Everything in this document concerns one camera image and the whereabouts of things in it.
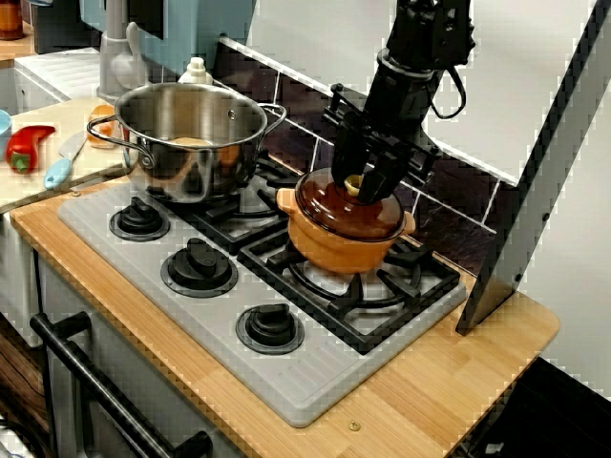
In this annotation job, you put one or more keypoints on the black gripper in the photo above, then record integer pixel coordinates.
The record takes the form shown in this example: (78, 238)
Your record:
(398, 110)

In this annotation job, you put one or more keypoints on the brown glass lid yellow knob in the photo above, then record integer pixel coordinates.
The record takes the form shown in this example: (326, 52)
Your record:
(334, 214)

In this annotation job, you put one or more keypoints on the orange toy pot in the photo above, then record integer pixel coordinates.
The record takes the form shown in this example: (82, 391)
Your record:
(334, 248)

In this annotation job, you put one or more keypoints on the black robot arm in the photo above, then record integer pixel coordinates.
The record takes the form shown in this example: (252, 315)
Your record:
(429, 28)

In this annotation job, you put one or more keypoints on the dark grey side panel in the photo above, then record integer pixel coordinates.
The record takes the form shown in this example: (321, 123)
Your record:
(525, 214)

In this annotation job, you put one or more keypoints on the yellow food piece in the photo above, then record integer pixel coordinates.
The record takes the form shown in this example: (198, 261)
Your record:
(191, 140)

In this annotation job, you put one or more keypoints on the stainless steel pot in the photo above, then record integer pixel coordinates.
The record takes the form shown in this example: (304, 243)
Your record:
(191, 110)

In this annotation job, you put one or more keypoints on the white bottle top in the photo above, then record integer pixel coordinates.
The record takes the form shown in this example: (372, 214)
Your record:
(195, 74)

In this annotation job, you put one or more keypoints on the teal toy cabinet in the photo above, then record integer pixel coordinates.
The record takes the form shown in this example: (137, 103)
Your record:
(205, 24)

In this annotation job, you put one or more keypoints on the grey stove top panel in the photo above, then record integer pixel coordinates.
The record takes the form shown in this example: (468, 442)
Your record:
(296, 381)

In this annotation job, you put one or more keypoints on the grey toy faucet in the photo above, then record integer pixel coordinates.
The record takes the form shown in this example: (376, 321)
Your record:
(114, 57)

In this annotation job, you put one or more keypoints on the white sink counter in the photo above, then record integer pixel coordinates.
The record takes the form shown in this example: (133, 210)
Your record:
(57, 76)

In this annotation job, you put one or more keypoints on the pale wooden cutting board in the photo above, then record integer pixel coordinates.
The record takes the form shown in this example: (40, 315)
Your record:
(48, 114)

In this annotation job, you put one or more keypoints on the black box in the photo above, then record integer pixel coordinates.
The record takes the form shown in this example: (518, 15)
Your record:
(62, 28)

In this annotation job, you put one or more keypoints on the red toy pepper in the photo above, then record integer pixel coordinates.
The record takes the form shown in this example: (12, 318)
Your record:
(26, 143)

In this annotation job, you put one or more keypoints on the light blue bowl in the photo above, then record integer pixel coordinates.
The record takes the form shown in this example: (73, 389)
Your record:
(4, 133)

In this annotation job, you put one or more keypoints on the orange jar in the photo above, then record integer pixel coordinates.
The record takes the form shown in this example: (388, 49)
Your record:
(10, 21)

